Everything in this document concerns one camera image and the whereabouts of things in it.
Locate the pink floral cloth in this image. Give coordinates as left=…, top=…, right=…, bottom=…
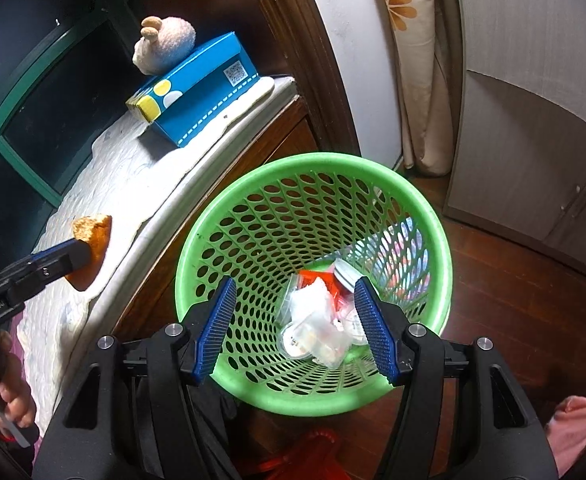
left=545, top=395, right=586, bottom=478

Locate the green window frame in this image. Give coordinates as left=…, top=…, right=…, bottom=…
left=0, top=0, right=144, bottom=211

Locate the grey wooden cabinet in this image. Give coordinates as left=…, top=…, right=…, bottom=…
left=443, top=0, right=586, bottom=281

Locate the blue spotted tissue box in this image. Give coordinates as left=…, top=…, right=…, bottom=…
left=126, top=31, right=261, bottom=148

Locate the green plastic mesh basket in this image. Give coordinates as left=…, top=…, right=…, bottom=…
left=174, top=152, right=454, bottom=417

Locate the red plastic stool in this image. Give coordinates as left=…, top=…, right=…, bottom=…
left=233, top=427, right=354, bottom=480

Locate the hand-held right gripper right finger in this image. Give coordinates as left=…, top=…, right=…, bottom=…
left=354, top=276, right=558, bottom=480

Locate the person's left hand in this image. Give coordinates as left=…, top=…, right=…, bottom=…
left=0, top=330, right=38, bottom=441

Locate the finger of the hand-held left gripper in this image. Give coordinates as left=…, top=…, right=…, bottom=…
left=23, top=250, right=92, bottom=297
left=20, top=239, right=87, bottom=274

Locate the white quilted mattress pad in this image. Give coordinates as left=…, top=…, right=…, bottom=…
left=16, top=76, right=276, bottom=441

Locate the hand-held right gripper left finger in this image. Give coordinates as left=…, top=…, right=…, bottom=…
left=33, top=276, right=239, bottom=480

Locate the beige plush toy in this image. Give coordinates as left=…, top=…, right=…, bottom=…
left=133, top=16, right=197, bottom=75

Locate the round container with red label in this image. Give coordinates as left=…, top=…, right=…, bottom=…
left=279, top=321, right=319, bottom=361

